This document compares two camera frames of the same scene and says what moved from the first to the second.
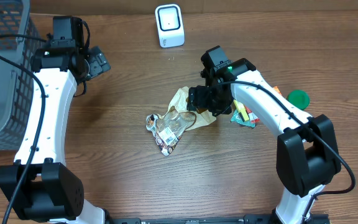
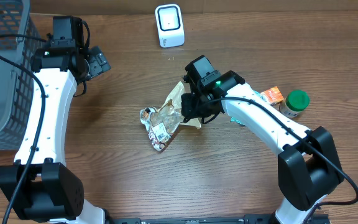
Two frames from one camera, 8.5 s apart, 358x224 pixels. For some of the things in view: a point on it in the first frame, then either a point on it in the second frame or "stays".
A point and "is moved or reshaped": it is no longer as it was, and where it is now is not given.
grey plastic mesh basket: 5,91 stays
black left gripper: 97,62 stays
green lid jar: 298,98 stays
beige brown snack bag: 168,129 is moved or reshaped
